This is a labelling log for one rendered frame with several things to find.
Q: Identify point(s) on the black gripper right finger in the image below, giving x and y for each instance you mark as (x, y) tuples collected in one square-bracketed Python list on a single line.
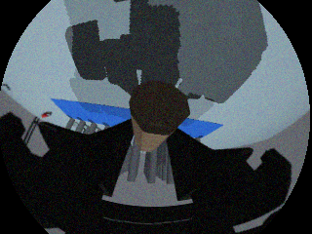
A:
[(193, 163)]

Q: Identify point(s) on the blue flat strip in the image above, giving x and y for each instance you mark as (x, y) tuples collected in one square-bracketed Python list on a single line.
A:
[(112, 115)]

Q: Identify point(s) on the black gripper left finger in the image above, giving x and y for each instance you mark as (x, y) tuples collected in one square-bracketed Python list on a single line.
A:
[(103, 152)]

